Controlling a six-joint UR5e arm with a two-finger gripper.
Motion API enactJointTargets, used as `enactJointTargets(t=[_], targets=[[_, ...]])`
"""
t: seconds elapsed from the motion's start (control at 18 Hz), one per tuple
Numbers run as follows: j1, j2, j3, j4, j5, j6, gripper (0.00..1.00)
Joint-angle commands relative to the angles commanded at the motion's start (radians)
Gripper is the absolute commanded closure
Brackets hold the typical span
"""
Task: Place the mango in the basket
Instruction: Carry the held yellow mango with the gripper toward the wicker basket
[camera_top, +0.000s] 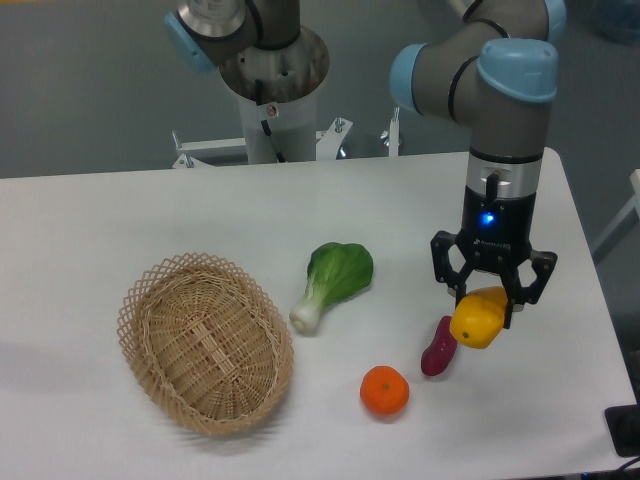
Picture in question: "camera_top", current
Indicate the woven wicker basket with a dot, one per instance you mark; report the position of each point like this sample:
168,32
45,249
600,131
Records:
206,344

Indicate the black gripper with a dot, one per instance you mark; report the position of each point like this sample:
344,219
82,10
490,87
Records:
494,237

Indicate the yellow mango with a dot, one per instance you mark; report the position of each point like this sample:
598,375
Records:
479,317

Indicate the purple sweet potato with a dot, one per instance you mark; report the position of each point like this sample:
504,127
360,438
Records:
438,355

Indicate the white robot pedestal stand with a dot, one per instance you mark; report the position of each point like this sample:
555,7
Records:
272,133

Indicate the green bok choy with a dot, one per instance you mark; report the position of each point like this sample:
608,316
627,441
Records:
336,272

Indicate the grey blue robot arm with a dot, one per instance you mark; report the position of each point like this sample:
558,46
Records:
496,76

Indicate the white frame at right edge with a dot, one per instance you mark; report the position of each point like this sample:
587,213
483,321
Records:
621,224

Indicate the orange tangerine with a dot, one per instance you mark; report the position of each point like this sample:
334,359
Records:
384,391

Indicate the black device at table edge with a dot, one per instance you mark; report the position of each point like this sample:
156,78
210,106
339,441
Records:
623,426

